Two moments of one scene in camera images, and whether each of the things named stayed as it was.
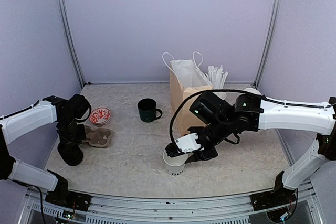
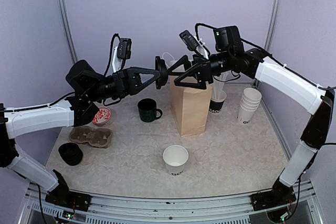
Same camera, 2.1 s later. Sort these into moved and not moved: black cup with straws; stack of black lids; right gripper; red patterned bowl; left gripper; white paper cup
Moved: left gripper; right gripper
Not moved: stack of black lids; red patterned bowl; white paper cup; black cup with straws
